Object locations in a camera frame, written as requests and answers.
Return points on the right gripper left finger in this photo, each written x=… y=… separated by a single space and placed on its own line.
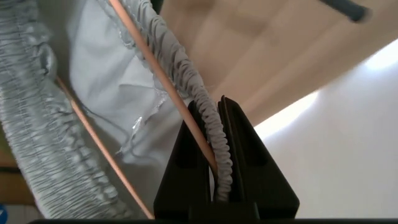
x=183 y=186

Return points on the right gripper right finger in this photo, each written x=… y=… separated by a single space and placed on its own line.
x=261 y=183

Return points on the pink clothes hanger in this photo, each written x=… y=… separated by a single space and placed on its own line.
x=149 y=59

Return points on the pale grey shorts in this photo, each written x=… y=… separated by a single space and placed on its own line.
x=102 y=77

